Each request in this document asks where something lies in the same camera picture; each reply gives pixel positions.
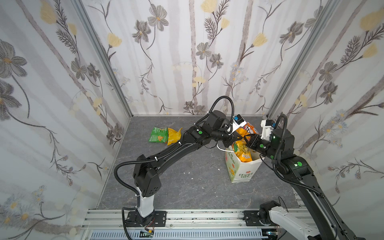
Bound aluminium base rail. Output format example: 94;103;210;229
80;208;301;232

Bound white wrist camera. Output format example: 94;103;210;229
261;120;275;141
231;114;247;133

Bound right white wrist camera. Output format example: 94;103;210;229
261;120;275;141

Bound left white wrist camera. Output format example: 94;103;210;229
231;114;247;133

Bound green snack packet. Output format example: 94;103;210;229
149;127;169;143

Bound white floral paper bag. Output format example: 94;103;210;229
223;145;262;183

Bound orange snack packet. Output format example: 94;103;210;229
236;123;259;137

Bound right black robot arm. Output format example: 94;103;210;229
244;114;359;240

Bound white vented cable duct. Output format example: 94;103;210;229
89;229;268;240

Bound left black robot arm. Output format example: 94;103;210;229
114;96;239;227

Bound yellow snack packet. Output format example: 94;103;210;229
167;128;183;146
232;140;253;163

